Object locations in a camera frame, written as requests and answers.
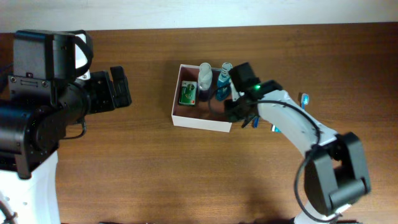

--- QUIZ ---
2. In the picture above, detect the blue disposable razor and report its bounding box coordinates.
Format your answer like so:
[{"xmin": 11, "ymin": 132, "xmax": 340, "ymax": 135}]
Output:
[{"xmin": 252, "ymin": 116, "xmax": 259, "ymax": 128}]

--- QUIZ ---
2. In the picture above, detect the clear dark liquid bottle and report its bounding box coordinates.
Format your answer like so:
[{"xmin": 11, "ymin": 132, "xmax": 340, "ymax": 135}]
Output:
[{"xmin": 198, "ymin": 62, "xmax": 213, "ymax": 101}]

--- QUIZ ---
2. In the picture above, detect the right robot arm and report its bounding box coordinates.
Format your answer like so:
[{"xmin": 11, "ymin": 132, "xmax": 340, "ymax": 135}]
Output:
[{"xmin": 224, "ymin": 63, "xmax": 371, "ymax": 223}]

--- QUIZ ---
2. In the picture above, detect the blue white toothbrush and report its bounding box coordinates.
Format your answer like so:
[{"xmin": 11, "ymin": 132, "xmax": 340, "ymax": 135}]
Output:
[{"xmin": 300, "ymin": 93, "xmax": 310, "ymax": 110}]

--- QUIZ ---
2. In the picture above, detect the white cardboard box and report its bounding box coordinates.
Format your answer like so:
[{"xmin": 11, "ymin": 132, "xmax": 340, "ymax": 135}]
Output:
[{"xmin": 171, "ymin": 64, "xmax": 232, "ymax": 133}]

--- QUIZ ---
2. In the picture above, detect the green Dettol soap box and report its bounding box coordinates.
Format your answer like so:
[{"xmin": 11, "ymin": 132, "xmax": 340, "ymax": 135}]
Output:
[{"xmin": 178, "ymin": 81, "xmax": 197, "ymax": 106}]

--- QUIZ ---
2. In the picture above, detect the teal mouthwash bottle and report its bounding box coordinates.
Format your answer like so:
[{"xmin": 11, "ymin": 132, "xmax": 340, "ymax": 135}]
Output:
[{"xmin": 216, "ymin": 62, "xmax": 233, "ymax": 101}]

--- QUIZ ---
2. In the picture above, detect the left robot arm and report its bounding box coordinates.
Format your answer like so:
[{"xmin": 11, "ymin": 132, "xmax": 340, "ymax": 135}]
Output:
[{"xmin": 1, "ymin": 30, "xmax": 132, "ymax": 223}]

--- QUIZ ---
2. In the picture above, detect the teal white toothpaste tube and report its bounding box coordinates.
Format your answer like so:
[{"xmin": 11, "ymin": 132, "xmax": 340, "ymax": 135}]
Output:
[{"xmin": 271, "ymin": 125, "xmax": 280, "ymax": 133}]

